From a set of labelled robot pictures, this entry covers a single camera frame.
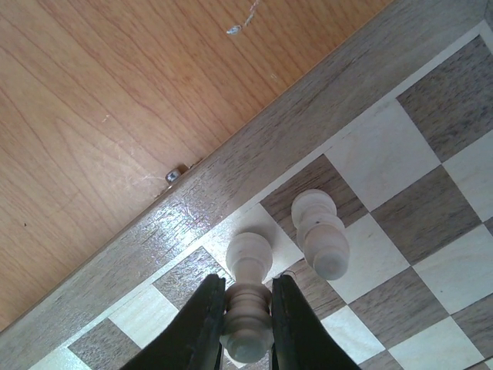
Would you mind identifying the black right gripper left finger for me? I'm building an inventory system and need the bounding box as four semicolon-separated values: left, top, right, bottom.
123;274;226;369

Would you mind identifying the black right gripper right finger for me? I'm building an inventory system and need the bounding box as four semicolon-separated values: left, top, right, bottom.
270;274;359;369

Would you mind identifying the white chess queen piece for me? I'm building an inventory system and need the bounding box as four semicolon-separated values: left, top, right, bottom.
220;232;273;364

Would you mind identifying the white chess bishop piece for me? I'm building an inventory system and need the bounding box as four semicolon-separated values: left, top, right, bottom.
291;189;350;281

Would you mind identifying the wooden chess board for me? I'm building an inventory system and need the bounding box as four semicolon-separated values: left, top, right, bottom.
1;1;492;369

